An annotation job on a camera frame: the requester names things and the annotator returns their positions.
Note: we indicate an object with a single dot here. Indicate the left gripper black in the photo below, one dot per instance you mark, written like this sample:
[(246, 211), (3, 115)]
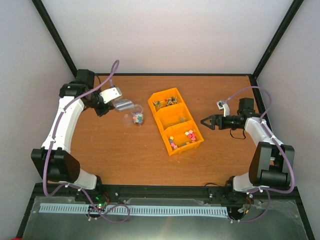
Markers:
[(100, 112)]

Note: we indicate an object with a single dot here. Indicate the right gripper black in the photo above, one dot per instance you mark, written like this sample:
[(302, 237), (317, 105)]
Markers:
[(214, 121)]

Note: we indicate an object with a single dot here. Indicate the silver metal scoop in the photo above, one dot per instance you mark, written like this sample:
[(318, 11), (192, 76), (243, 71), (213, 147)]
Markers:
[(123, 104)]

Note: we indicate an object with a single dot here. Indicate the yellow three-compartment bin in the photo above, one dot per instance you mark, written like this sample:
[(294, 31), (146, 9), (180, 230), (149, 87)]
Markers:
[(174, 119)]

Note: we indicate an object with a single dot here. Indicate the clear plastic cup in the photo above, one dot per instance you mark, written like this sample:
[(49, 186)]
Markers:
[(137, 109)]

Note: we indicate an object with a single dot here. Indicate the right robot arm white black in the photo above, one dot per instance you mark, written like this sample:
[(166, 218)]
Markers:
[(271, 165)]

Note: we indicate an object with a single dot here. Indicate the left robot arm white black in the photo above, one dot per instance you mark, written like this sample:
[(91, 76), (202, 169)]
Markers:
[(53, 160)]

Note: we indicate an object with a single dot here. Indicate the pile of star candies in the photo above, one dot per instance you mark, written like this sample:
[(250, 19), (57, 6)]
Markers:
[(182, 139)]

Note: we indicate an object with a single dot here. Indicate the pile of lollipops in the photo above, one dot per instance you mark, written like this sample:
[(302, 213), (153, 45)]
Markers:
[(166, 102)]

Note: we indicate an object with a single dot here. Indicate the lollipops in cup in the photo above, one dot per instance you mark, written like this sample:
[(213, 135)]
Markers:
[(138, 118)]

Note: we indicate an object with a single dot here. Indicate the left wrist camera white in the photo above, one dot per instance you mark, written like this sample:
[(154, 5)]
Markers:
[(110, 94)]

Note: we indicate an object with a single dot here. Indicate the light blue cable duct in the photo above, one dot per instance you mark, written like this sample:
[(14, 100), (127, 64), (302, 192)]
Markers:
[(136, 210)]

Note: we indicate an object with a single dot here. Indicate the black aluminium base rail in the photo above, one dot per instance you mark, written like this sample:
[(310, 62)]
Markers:
[(119, 193)]

